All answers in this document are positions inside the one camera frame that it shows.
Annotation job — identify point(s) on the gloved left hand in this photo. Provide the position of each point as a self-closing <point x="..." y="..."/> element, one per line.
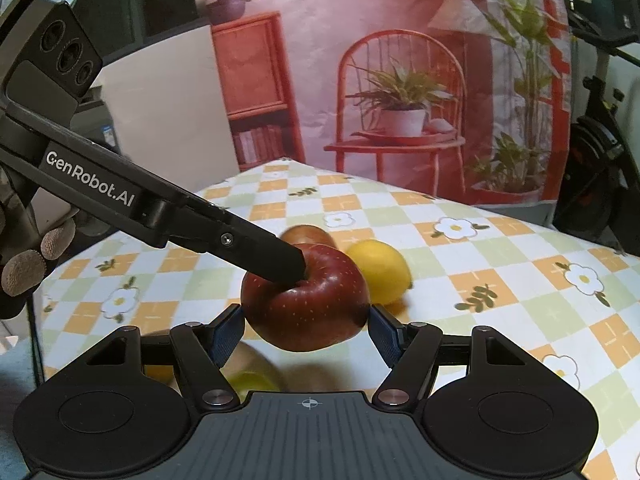
<point x="36" y="229"/>

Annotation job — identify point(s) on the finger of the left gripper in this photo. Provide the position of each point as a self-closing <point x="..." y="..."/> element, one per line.
<point x="250" y="252"/>

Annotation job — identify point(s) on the pink printed backdrop cloth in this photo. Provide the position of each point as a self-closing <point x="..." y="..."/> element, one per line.
<point x="464" y="99"/>

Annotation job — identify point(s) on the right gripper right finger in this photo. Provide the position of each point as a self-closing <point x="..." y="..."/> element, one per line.
<point x="409" y="351"/>

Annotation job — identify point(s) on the checkered floral tablecloth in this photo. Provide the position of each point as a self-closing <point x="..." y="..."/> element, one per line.
<point x="572" y="304"/>

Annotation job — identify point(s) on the yellow lemon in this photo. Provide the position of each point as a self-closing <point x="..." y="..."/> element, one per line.
<point x="384" y="268"/>

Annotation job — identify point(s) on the brownish red apple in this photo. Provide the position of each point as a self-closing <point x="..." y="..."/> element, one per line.
<point x="307" y="234"/>

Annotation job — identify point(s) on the black exercise bike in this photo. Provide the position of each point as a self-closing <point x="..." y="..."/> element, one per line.
<point x="599" y="195"/>

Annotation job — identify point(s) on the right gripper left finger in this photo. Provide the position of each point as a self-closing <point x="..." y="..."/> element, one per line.
<point x="201" y="350"/>

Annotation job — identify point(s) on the green lime centre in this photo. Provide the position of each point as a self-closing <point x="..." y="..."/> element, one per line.
<point x="248" y="381"/>

